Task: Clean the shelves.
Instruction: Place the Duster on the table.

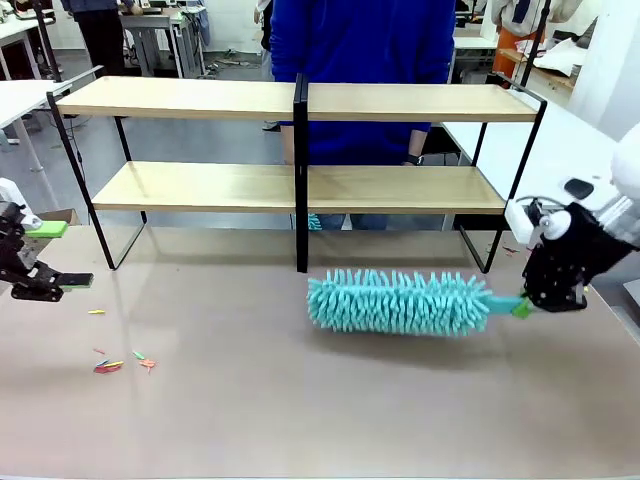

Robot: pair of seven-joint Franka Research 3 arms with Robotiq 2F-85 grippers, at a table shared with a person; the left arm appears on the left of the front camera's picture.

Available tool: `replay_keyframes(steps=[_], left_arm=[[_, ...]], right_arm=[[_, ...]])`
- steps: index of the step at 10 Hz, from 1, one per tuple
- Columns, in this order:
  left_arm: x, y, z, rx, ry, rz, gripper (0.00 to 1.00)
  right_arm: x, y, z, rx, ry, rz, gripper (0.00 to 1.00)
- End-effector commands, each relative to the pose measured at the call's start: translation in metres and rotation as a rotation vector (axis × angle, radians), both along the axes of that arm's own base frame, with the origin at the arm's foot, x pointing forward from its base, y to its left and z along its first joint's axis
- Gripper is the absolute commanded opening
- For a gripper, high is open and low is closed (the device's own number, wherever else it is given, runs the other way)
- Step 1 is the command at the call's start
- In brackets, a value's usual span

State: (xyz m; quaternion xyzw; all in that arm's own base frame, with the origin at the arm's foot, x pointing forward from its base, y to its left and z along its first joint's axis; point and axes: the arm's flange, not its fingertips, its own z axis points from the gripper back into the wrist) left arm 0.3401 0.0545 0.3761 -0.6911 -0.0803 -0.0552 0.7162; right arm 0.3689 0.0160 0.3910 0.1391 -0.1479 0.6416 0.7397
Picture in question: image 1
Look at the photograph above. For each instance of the large white table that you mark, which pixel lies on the large white table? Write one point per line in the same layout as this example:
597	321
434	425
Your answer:
550	140

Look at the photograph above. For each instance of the white background desk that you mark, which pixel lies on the white background desk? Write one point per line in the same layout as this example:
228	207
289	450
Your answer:
15	30

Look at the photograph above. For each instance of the person in orange trousers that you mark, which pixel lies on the person in orange trousers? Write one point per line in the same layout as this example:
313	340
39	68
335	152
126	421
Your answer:
510	57

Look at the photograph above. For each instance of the white background table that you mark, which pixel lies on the white background table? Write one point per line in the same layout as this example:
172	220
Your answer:
475	42

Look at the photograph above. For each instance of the orange paper scrap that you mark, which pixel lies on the orange paper scrap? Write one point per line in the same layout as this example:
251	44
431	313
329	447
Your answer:
148	363

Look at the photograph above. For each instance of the white side table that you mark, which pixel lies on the white side table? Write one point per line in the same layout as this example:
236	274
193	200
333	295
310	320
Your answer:
25	97

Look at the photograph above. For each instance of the person's right forearm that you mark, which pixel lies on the person's right forearm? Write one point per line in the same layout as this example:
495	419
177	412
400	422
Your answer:
288	145

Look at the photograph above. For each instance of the person in blue sweater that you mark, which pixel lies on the person in blue sweater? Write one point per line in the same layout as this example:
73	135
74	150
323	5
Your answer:
360	75

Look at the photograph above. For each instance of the grey background table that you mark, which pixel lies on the grey background table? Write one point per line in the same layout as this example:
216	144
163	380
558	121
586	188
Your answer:
150	22

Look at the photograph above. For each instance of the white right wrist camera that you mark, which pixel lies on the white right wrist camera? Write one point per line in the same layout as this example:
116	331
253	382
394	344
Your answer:
517	225

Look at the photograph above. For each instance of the black tripod stand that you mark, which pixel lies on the black tripod stand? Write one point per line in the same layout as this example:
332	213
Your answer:
47	40

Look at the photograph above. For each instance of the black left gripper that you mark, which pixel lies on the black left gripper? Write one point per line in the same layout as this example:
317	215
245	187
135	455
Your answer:
12	235

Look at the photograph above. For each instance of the black wristwatch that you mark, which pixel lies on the black wristwatch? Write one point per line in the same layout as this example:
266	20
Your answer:
415	160

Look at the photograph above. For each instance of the person in dark clothes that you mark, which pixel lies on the person in dark clothes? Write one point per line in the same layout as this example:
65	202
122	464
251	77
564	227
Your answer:
105	40

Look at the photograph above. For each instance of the black stand pole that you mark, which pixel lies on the black stand pole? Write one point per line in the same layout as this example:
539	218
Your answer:
537	40

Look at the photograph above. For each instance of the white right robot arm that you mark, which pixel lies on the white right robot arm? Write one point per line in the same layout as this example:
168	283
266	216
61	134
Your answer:
627	160

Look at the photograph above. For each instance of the person's left forearm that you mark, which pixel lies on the person's left forearm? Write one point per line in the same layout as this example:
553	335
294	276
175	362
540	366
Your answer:
418	142

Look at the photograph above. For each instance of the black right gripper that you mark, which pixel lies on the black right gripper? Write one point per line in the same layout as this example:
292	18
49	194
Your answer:
575	250

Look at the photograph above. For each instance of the teal microfibre duster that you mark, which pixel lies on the teal microfibre duster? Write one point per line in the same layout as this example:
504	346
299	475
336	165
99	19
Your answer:
400	305
314	222

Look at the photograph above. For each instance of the white bag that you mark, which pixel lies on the white bag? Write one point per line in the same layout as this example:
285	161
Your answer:
565	55

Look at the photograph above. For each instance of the brown cardboard box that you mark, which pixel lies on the brown cardboard box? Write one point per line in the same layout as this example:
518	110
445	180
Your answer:
60	216

